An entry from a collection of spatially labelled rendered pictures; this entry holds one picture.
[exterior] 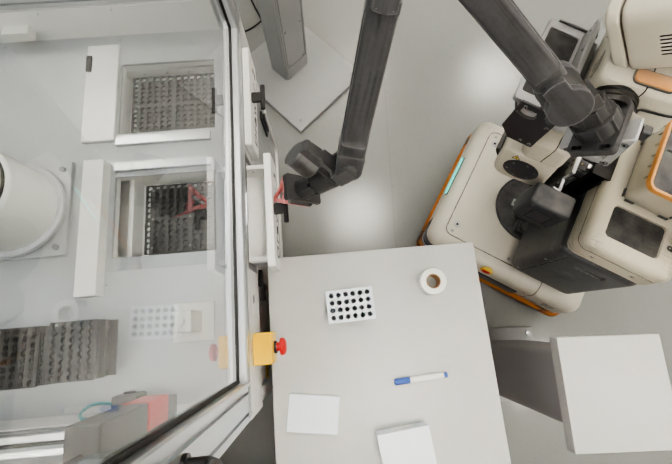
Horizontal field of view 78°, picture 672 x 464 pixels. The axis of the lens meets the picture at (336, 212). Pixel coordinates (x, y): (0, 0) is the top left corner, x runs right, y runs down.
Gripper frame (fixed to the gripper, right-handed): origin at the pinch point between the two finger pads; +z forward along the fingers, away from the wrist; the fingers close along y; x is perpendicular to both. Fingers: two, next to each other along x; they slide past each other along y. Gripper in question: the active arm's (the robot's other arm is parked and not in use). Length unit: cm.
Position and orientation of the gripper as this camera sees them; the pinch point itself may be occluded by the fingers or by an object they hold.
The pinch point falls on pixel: (281, 199)
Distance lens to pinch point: 106.6
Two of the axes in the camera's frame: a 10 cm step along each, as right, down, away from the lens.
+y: -7.4, -1.1, -6.7
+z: -6.7, 2.6, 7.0
